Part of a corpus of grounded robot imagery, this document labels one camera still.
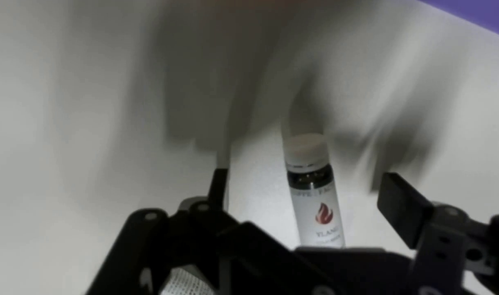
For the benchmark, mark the purple mat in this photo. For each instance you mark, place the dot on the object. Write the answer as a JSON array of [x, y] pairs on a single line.
[[478, 14]]

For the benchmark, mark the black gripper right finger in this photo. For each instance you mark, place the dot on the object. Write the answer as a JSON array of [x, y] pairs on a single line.
[[439, 230]]

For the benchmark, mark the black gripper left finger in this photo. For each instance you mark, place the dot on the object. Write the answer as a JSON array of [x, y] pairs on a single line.
[[205, 247]]

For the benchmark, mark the white bottle with black label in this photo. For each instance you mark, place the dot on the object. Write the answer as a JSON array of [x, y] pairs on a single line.
[[315, 191]]

